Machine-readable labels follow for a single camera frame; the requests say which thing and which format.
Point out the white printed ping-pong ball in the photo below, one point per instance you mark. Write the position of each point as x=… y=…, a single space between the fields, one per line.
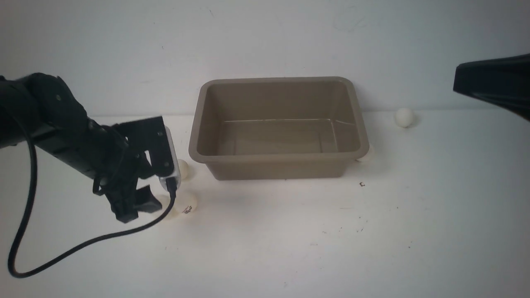
x=185 y=202

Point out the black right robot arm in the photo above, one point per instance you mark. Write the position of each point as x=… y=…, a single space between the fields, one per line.
x=503 y=82

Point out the tan plastic bin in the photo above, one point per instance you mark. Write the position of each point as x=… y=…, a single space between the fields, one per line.
x=278 y=128

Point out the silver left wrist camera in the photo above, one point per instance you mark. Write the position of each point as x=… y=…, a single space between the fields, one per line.
x=176 y=174

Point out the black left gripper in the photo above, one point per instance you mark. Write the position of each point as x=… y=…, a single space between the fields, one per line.
x=143 y=152

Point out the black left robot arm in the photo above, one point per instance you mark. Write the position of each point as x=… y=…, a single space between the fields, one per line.
x=56 y=122

